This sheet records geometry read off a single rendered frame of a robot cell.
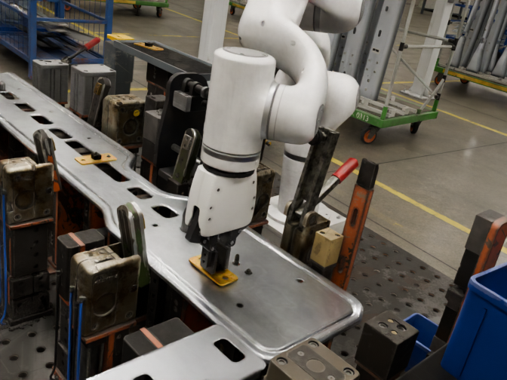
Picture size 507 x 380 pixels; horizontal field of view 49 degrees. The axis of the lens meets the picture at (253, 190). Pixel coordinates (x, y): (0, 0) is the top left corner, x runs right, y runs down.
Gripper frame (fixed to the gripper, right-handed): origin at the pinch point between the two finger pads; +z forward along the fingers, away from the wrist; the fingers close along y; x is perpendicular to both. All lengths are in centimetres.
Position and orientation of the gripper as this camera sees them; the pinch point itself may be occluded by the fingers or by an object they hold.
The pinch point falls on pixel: (215, 256)
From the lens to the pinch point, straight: 86.8
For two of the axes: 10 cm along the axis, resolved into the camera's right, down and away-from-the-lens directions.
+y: -7.3, 1.7, -6.7
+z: -1.6, 9.0, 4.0
